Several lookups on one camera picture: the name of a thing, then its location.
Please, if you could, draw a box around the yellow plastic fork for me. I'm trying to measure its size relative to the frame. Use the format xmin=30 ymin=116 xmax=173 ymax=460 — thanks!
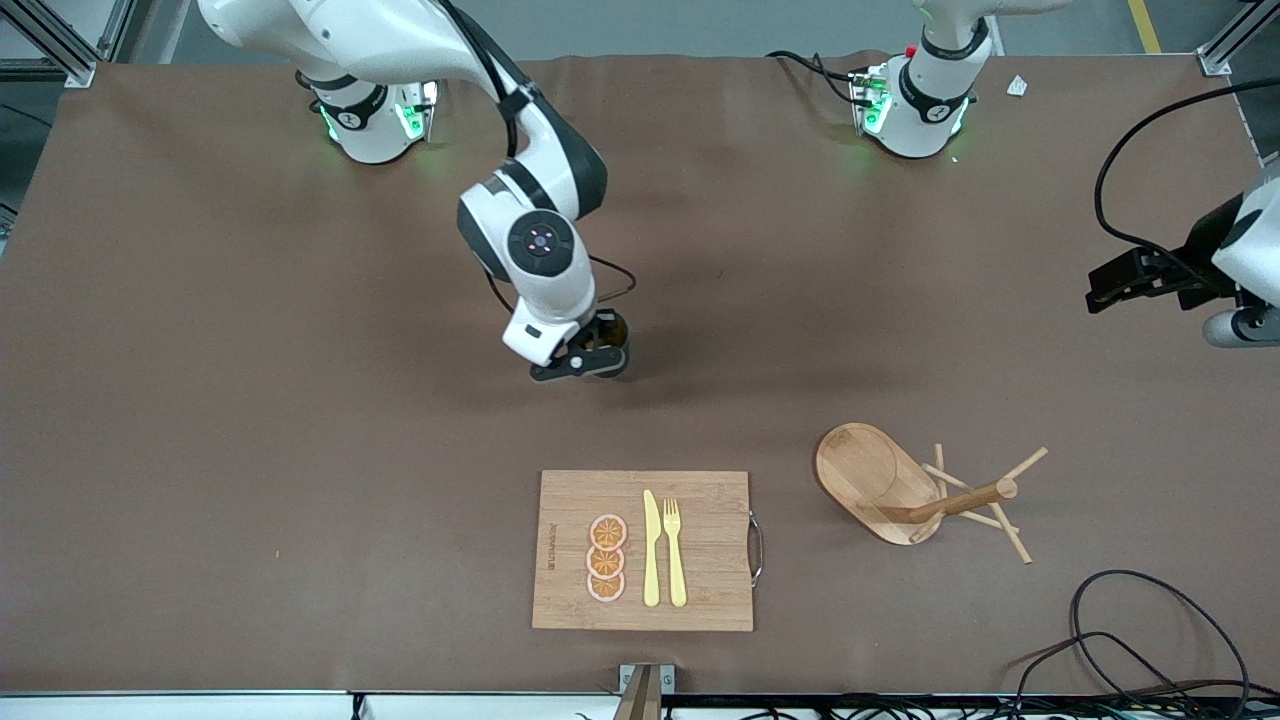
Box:
xmin=663 ymin=498 xmax=689 ymax=608

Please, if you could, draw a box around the wooden cup rack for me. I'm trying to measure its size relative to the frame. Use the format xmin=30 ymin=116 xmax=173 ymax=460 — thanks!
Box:
xmin=814 ymin=422 xmax=1049 ymax=566

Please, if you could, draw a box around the black base cable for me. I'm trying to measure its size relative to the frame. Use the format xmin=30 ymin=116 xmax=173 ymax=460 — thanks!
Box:
xmin=766 ymin=50 xmax=869 ymax=107

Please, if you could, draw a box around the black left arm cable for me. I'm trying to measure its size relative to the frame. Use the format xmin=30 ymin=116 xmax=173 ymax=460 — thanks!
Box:
xmin=1093 ymin=78 xmax=1280 ymax=261

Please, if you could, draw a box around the brown table mat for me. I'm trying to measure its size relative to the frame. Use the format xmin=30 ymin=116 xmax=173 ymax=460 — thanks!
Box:
xmin=0 ymin=52 xmax=1280 ymax=697

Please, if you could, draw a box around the metal edge bracket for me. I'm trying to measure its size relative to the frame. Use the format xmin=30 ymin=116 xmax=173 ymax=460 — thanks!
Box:
xmin=612 ymin=663 xmax=677 ymax=720

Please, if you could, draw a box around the bamboo cutting board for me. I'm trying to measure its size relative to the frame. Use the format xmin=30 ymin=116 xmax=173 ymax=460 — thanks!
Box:
xmin=531 ymin=470 xmax=766 ymax=633

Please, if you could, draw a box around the yellow plastic knife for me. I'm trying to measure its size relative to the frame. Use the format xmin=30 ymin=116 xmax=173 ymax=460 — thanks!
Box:
xmin=643 ymin=490 xmax=662 ymax=608

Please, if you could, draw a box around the teal cup with yellow inside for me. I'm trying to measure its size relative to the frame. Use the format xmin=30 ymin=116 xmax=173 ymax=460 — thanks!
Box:
xmin=588 ymin=310 xmax=633 ymax=379

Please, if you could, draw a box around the aluminium frame post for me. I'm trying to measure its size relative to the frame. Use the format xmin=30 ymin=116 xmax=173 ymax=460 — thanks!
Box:
xmin=0 ymin=0 xmax=136 ymax=89
xmin=1195 ymin=0 xmax=1280 ymax=77

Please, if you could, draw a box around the black looped cable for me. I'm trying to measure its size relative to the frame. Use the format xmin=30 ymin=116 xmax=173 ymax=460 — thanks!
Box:
xmin=1010 ymin=630 xmax=1211 ymax=720
xmin=1068 ymin=570 xmax=1253 ymax=706

